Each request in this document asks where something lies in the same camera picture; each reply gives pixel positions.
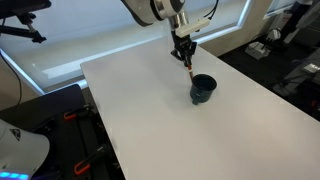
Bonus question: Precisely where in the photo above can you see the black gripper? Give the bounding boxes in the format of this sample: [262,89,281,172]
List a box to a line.
[170,31,197,67]

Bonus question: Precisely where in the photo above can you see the far orange handled clamp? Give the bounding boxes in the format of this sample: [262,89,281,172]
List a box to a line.
[63,104,94,121]

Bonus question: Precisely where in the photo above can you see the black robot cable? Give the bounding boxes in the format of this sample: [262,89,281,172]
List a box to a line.
[203,0,220,19]

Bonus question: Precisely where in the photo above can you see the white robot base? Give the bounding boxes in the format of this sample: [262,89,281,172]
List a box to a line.
[0,120,50,180]

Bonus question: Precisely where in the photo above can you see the red dry erase marker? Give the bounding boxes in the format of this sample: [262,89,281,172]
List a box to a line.
[187,60,194,81]

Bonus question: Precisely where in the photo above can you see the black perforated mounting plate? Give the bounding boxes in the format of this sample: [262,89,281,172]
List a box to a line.
[31,113,111,180]

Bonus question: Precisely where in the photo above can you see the near orange handled clamp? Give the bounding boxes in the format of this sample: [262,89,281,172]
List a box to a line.
[73,144,107,176]

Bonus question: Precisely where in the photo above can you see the orange handled clamp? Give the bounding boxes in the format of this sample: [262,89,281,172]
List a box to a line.
[73,144,107,176]
[63,104,94,121]

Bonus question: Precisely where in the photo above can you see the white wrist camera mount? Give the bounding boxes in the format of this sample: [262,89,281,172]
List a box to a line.
[175,18,210,38]

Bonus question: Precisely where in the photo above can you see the dark teal mug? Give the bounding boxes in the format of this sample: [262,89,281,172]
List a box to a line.
[190,74,217,105]

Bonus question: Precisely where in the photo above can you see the white floor device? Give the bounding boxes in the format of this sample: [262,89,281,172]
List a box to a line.
[245,42,270,60]

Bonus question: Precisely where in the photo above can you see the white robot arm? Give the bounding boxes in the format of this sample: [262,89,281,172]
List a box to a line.
[121,0,197,67]

